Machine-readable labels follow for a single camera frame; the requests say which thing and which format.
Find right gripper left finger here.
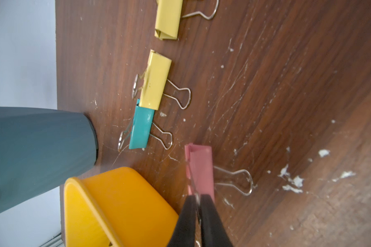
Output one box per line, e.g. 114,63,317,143
167,195,200,247

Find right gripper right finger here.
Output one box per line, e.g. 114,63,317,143
199,194,233,247

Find yellow plastic storage box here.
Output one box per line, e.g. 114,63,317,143
64,167,178,247

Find pink binder clip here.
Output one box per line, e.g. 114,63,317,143
184,142,258,204

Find teal binder clip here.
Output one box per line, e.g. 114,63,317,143
117,99,173,152

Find yellow binder clip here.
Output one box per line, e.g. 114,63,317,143
154,0,220,41
131,49,192,111

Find potted plant blue-grey pot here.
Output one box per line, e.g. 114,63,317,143
0,107,98,213

